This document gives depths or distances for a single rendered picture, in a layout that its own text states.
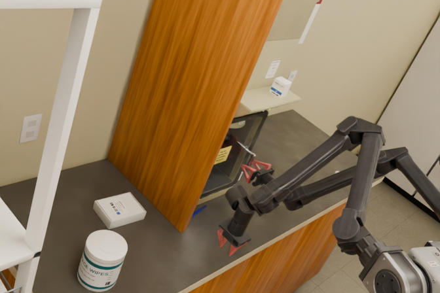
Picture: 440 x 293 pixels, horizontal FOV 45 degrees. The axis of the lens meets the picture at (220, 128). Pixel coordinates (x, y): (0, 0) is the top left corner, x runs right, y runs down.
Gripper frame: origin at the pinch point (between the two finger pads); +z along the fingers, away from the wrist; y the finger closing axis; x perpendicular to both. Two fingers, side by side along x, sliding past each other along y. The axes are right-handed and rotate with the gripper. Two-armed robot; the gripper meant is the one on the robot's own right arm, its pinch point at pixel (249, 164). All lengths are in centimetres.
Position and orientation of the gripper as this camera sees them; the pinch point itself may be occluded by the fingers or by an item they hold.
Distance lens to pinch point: 223.0
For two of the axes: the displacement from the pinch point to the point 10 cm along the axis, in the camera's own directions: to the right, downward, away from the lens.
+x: -3.4, 8.0, 5.0
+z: -6.6, -5.8, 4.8
